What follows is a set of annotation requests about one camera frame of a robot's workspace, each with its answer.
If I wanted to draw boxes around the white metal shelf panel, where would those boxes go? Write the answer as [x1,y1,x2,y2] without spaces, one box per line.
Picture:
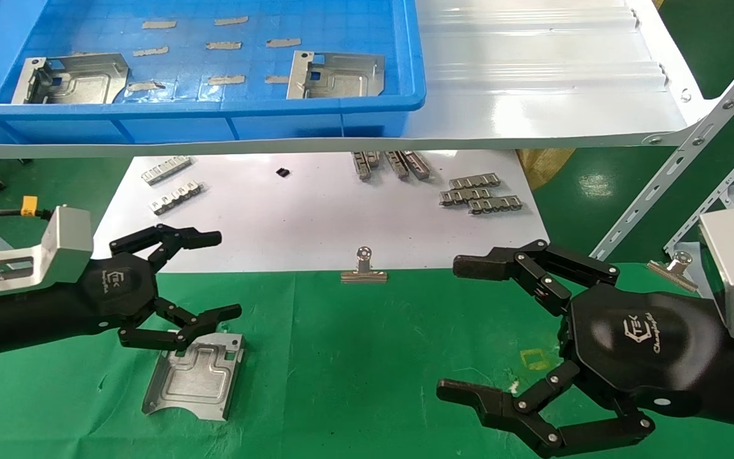
[0,0,724,160]

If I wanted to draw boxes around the stamped sheet metal bracket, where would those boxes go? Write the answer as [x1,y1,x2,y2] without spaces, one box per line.
[287,51,385,100]
[11,54,130,105]
[142,331,246,421]

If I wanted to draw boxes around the blue plastic bin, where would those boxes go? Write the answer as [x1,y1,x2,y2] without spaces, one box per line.
[0,0,426,146]

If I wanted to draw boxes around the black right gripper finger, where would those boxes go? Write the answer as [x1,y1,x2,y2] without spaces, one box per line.
[436,360,656,458]
[453,240,621,317]

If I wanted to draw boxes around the silver binder clip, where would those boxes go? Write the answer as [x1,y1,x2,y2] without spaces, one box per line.
[647,251,699,293]
[341,247,389,283]

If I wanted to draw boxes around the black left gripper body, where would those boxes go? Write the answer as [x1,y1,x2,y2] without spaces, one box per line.
[80,252,157,335]

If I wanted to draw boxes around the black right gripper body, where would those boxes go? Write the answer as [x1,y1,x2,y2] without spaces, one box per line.
[559,285,724,418]

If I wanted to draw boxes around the white slotted angle bar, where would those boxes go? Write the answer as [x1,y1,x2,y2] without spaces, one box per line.
[663,124,734,256]
[589,31,734,261]

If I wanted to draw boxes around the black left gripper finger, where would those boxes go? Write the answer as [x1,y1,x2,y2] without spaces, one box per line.
[118,300,243,351]
[110,224,222,273]

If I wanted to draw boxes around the black cable with yellow connector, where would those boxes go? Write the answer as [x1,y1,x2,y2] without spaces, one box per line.
[0,197,54,222]

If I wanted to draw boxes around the green cloth mat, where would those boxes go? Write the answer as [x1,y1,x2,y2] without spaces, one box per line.
[0,261,734,459]

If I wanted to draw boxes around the white paper sheet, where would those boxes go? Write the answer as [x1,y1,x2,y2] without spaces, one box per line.
[76,150,549,275]

